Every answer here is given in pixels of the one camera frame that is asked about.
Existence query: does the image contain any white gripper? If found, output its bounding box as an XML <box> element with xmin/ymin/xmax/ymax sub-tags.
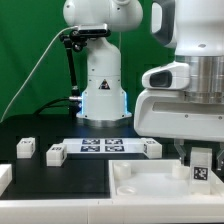
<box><xmin>134</xmin><ymin>60</ymin><xmax>224</xmax><ymax>170</ymax></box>

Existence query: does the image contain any white square tabletop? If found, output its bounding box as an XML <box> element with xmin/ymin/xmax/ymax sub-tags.
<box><xmin>109</xmin><ymin>160</ymin><xmax>224</xmax><ymax>200</ymax></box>

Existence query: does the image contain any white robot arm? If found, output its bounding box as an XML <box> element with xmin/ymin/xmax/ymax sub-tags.
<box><xmin>63</xmin><ymin>0</ymin><xmax>224</xmax><ymax>142</ymax></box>

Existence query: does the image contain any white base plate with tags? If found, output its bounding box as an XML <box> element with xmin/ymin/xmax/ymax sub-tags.
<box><xmin>63</xmin><ymin>138</ymin><xmax>143</xmax><ymax>154</ymax></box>

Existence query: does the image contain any black cable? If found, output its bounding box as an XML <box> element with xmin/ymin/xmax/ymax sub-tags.
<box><xmin>33</xmin><ymin>97</ymin><xmax>72</xmax><ymax>116</ymax></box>

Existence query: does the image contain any grey camera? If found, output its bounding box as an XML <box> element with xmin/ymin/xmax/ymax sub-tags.
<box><xmin>71</xmin><ymin>24</ymin><xmax>110</xmax><ymax>38</ymax></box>

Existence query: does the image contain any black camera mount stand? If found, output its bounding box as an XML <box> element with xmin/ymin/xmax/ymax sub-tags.
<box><xmin>59</xmin><ymin>33</ymin><xmax>87</xmax><ymax>117</ymax></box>

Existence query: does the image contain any white cable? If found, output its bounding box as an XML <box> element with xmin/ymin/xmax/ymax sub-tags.
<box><xmin>0</xmin><ymin>25</ymin><xmax>80</xmax><ymax>123</ymax></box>

